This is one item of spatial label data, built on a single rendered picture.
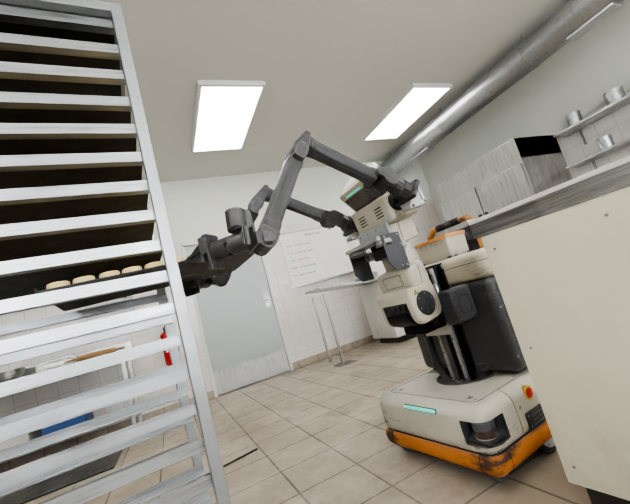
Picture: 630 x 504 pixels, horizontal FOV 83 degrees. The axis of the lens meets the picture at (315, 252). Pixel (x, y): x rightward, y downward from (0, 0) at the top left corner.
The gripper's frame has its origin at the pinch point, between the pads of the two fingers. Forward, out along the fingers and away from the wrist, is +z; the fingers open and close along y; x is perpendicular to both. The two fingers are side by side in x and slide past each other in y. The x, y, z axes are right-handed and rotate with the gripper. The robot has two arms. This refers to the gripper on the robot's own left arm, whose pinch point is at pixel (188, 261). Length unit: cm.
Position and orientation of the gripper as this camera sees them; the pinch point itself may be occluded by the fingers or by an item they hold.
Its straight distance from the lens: 109.3
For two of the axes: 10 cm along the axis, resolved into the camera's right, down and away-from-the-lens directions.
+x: 2.9, 0.6, 9.6
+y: 2.8, 9.5, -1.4
